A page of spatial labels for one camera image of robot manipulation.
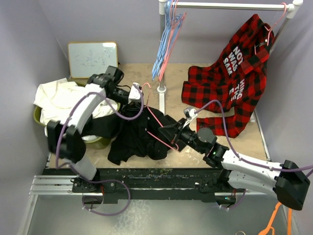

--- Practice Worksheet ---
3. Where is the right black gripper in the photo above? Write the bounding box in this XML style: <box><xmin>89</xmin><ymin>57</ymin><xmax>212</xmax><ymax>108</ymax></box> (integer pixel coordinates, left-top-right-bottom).
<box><xmin>159</xmin><ymin>117</ymin><xmax>205</xmax><ymax>154</ymax></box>

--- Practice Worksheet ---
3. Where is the pink wire hanger taken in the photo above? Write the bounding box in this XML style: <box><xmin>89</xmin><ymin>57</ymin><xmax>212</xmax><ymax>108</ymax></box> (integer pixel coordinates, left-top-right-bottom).
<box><xmin>141</xmin><ymin>82</ymin><xmax>179</xmax><ymax>151</ymax></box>

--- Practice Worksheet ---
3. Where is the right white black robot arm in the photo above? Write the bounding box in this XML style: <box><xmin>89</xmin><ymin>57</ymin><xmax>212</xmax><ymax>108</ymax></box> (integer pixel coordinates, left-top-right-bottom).
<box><xmin>158</xmin><ymin>122</ymin><xmax>310</xmax><ymax>211</ymax></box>

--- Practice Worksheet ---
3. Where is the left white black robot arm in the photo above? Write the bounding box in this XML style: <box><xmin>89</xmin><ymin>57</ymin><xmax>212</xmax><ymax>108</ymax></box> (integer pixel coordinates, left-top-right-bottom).
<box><xmin>46</xmin><ymin>66</ymin><xmax>131</xmax><ymax>192</ymax></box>

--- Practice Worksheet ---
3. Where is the red black plaid shirt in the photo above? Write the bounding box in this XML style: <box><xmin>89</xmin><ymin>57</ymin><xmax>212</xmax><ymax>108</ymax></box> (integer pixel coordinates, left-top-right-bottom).
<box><xmin>181</xmin><ymin>14</ymin><xmax>275</xmax><ymax>138</ymax></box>

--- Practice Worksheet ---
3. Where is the orange plastic hanger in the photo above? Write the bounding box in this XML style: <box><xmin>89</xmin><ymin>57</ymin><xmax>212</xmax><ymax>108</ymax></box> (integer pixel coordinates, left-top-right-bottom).
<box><xmin>259</xmin><ymin>202</ymin><xmax>293</xmax><ymax>235</ymax></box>

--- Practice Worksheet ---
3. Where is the pink hanger holding plaid shirt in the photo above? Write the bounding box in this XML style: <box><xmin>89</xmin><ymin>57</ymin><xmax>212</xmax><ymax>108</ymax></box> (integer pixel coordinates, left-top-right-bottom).
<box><xmin>254</xmin><ymin>2</ymin><xmax>287</xmax><ymax>54</ymax></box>

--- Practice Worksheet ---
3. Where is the small whiteboard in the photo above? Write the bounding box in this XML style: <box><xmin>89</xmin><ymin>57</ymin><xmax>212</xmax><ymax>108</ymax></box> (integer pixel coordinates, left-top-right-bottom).
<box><xmin>67</xmin><ymin>42</ymin><xmax>118</xmax><ymax>79</ymax></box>

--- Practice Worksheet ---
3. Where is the olive green laundry basket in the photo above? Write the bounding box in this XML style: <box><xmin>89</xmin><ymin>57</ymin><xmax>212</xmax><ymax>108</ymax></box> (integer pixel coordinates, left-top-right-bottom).
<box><xmin>33</xmin><ymin>78</ymin><xmax>122</xmax><ymax>150</ymax></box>

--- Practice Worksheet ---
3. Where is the white cloth in basket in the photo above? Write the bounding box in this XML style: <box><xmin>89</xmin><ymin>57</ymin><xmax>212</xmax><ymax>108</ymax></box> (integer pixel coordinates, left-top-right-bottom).
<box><xmin>33</xmin><ymin>77</ymin><xmax>118</xmax><ymax>144</ymax></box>

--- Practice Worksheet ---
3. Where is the white metal clothes rack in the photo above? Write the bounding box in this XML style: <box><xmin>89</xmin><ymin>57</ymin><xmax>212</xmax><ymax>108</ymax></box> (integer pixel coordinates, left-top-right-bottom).
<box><xmin>152</xmin><ymin>0</ymin><xmax>303</xmax><ymax>113</ymax></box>

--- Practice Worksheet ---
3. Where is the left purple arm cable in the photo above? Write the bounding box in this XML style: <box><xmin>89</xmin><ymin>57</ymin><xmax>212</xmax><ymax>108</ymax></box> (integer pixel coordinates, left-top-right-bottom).
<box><xmin>55</xmin><ymin>84</ymin><xmax>145</xmax><ymax>182</ymax></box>

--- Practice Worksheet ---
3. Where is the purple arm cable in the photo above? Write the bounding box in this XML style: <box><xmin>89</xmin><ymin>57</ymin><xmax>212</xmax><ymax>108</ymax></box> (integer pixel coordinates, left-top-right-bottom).
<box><xmin>194</xmin><ymin>99</ymin><xmax>313</xmax><ymax>179</ymax></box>
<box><xmin>55</xmin><ymin>84</ymin><xmax>145</xmax><ymax>182</ymax></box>

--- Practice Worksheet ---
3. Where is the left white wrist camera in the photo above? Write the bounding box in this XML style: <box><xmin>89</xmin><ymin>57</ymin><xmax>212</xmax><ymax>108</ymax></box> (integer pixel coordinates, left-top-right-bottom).
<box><xmin>128</xmin><ymin>82</ymin><xmax>143</xmax><ymax>102</ymax></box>

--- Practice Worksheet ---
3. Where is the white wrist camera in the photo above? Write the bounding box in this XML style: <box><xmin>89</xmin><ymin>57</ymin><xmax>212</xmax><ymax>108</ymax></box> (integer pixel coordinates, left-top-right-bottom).
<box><xmin>128</xmin><ymin>82</ymin><xmax>143</xmax><ymax>102</ymax></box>
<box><xmin>183</xmin><ymin>107</ymin><xmax>198</xmax><ymax>128</ymax></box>

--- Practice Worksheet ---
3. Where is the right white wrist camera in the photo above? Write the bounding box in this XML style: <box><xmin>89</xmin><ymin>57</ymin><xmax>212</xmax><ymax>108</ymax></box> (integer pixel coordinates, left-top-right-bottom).
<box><xmin>183</xmin><ymin>107</ymin><xmax>198</xmax><ymax>128</ymax></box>

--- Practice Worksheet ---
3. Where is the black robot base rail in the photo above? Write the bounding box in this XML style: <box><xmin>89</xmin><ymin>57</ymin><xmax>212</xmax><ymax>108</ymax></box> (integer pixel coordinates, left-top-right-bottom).
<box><xmin>71</xmin><ymin>168</ymin><xmax>244</xmax><ymax>204</ymax></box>

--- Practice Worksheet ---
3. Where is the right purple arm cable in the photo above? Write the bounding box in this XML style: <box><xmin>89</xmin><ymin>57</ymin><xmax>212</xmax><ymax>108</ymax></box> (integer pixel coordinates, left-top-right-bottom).
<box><xmin>194</xmin><ymin>99</ymin><xmax>313</xmax><ymax>179</ymax></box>

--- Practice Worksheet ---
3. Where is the blue wire hanger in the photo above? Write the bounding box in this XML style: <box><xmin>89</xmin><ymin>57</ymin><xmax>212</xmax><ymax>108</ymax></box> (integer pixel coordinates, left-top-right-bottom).
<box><xmin>151</xmin><ymin>0</ymin><xmax>184</xmax><ymax>81</ymax></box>

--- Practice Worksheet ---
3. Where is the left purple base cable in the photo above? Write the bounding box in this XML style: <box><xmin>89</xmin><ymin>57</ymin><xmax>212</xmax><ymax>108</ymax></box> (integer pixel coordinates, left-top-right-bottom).
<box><xmin>82</xmin><ymin>180</ymin><xmax>132</xmax><ymax>216</ymax></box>

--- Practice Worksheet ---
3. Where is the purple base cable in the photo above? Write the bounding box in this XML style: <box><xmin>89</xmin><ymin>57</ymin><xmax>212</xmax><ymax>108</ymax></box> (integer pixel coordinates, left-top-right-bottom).
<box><xmin>217</xmin><ymin>188</ymin><xmax>249</xmax><ymax>212</ymax></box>
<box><xmin>82</xmin><ymin>180</ymin><xmax>132</xmax><ymax>216</ymax></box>

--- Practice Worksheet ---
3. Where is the pink wire hanger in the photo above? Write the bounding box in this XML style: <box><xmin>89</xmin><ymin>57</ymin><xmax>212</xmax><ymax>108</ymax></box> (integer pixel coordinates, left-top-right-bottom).
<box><xmin>158</xmin><ymin>0</ymin><xmax>187</xmax><ymax>83</ymax></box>

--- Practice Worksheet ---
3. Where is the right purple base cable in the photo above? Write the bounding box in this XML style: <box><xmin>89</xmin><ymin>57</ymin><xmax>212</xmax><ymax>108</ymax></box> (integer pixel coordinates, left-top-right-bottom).
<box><xmin>217</xmin><ymin>188</ymin><xmax>249</xmax><ymax>212</ymax></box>

